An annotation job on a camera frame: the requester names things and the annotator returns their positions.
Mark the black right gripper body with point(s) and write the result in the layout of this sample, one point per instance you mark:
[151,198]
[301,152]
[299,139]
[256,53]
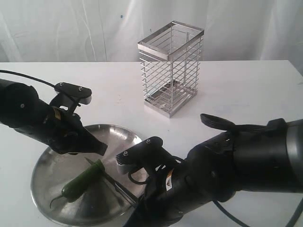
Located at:
[201,178]

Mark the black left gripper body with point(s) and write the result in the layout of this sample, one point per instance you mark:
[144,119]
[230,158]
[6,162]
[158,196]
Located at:
[63,132]

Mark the green chili pepper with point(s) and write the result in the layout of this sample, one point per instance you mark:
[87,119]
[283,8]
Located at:
[77,186]

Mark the black kitchen knife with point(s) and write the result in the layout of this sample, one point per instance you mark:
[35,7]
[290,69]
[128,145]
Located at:
[126,194]

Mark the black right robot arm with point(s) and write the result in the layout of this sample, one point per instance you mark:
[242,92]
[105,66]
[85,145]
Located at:
[256,158]

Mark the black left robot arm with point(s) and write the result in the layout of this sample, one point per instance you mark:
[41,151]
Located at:
[17,107]

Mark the round steel plate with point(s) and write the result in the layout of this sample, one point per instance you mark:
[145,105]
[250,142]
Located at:
[101,205]

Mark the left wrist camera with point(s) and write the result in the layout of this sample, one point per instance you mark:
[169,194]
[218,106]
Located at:
[68,93]

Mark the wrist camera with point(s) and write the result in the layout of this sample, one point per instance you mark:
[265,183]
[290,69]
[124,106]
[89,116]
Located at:
[148,154]
[68,93]

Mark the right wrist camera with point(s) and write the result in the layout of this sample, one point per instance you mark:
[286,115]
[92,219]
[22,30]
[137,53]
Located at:
[148,154]

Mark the wire mesh utensil holder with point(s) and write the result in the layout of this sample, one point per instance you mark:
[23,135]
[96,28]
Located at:
[170,63]

